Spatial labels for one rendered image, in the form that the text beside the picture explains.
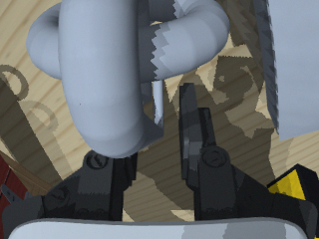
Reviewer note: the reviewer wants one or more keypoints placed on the dark brown wooden cabinet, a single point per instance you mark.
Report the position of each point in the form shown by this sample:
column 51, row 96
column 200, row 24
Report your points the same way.
column 16, row 188

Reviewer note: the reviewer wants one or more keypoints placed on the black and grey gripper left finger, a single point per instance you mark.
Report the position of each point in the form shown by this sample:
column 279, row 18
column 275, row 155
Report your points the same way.
column 95, row 192

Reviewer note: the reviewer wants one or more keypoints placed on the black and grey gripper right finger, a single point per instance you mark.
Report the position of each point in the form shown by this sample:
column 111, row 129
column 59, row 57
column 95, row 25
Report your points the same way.
column 226, row 192

